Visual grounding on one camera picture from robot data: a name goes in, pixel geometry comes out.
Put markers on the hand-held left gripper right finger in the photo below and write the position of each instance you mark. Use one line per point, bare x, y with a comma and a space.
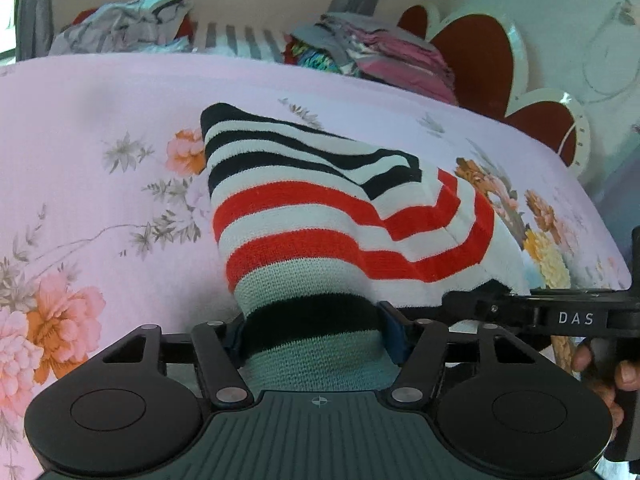
396, 341

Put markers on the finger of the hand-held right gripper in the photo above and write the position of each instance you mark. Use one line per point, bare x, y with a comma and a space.
500, 307

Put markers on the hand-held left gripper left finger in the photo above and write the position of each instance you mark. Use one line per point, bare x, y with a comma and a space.
233, 341

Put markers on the black red white striped sweater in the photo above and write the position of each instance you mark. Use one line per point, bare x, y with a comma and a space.
325, 210

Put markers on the stack of folded pink clothes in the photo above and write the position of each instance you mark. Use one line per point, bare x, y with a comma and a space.
400, 60

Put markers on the pile of grey white clothes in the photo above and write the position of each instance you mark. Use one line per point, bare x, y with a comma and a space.
120, 20

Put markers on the person's right hand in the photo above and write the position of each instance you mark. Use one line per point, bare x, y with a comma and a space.
581, 357

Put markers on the red scalloped headboard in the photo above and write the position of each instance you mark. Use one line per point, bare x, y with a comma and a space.
475, 60

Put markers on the pink floral bed sheet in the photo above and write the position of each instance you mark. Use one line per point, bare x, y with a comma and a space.
100, 125

